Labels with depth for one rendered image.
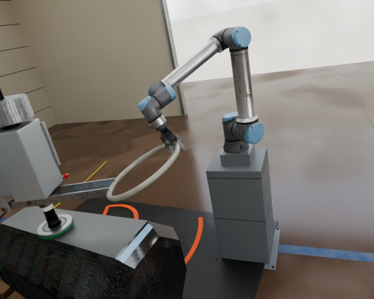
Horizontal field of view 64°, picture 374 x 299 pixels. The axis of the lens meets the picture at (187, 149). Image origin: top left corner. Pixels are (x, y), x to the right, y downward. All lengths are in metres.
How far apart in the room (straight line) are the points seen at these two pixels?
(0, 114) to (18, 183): 0.39
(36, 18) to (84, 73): 1.59
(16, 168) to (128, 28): 5.24
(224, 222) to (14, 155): 1.52
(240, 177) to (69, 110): 6.58
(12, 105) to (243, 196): 1.56
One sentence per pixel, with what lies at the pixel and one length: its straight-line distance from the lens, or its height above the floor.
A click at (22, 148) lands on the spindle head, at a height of 1.43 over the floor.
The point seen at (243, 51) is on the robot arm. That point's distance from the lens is 1.91.
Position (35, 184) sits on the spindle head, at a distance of 1.86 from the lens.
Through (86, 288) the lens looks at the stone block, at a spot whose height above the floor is 0.67.
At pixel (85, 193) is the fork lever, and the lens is 1.83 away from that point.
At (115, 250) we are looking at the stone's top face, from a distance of 1.79.
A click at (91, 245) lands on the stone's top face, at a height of 0.80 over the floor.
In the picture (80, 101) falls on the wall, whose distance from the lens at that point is 7.94.
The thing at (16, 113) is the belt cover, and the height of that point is 1.60.
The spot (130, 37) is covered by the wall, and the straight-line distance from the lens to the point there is 6.76.
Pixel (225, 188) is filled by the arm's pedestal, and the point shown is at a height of 0.70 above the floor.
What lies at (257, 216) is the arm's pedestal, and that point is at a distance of 2.34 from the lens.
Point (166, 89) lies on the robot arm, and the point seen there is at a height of 1.55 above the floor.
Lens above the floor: 1.88
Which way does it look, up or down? 23 degrees down
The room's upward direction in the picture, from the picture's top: 11 degrees counter-clockwise
